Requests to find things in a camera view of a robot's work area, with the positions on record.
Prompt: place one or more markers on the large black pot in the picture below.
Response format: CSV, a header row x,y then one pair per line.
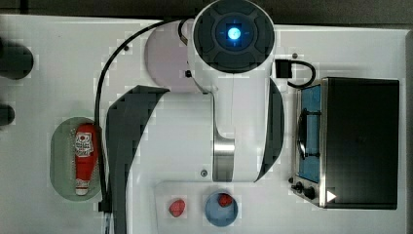
x,y
16,60

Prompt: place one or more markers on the blue bowl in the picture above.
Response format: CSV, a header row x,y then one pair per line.
x,y
217,216

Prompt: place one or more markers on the grey round plate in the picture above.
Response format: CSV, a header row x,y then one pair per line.
x,y
166,59

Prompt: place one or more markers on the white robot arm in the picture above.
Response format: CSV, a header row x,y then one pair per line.
x,y
229,130

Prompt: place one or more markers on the silver toaster oven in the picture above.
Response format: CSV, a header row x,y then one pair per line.
x,y
346,144

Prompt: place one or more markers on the small black pot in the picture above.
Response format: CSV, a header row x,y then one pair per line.
x,y
7,114

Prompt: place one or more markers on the red ketchup bottle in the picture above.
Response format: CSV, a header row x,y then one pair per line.
x,y
85,157

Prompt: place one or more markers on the red strawberry in bowl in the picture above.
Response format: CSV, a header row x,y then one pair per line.
x,y
224,200

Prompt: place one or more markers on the red strawberry on table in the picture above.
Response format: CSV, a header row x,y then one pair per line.
x,y
177,208

